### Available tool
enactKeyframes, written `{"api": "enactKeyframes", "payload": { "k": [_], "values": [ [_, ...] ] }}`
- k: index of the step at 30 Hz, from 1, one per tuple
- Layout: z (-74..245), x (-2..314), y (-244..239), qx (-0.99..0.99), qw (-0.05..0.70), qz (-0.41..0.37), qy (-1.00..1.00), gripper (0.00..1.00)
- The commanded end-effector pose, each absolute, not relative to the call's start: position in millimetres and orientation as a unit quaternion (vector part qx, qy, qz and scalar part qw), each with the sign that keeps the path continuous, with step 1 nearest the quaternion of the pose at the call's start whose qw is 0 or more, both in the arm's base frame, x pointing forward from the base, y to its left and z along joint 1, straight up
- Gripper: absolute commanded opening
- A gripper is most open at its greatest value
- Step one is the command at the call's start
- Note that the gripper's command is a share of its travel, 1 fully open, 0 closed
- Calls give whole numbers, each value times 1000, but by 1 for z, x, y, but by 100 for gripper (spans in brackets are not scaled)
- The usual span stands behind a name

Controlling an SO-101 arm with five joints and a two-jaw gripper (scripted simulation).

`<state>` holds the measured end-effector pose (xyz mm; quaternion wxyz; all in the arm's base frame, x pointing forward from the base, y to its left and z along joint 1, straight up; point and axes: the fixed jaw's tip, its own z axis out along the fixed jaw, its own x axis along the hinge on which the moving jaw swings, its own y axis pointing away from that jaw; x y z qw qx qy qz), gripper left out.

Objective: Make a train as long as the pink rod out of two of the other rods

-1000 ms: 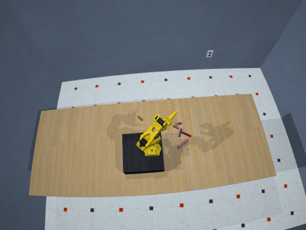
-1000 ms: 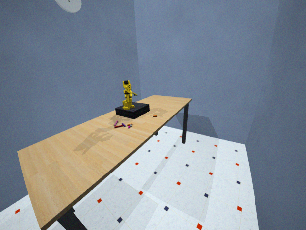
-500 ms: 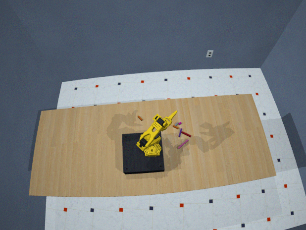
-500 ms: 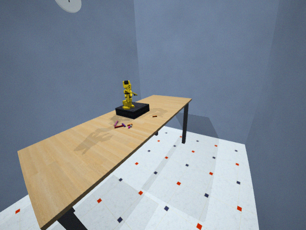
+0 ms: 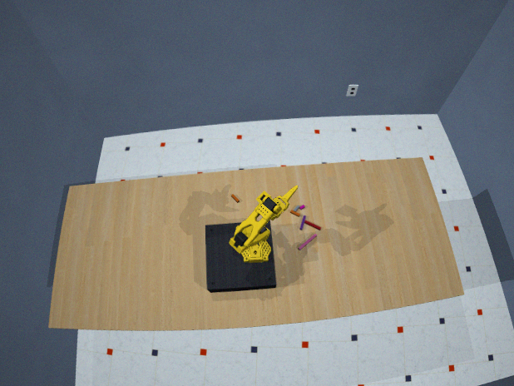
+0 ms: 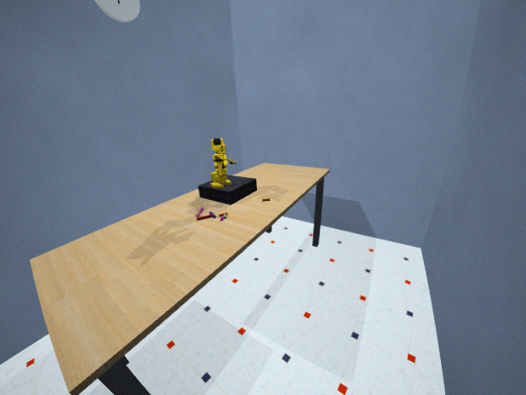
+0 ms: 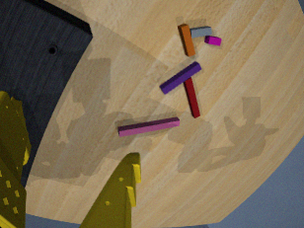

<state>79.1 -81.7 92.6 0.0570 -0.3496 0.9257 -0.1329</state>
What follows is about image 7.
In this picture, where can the purple rod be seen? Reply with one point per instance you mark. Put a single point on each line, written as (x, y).
(180, 77)

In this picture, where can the orange rod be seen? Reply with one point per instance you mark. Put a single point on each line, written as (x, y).
(184, 31)

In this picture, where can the dark red rod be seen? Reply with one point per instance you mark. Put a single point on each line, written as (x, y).
(191, 98)

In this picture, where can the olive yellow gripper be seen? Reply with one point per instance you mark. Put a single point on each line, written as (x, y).
(112, 208)

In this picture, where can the grey rectangular rod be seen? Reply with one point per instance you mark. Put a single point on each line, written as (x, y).
(200, 32)

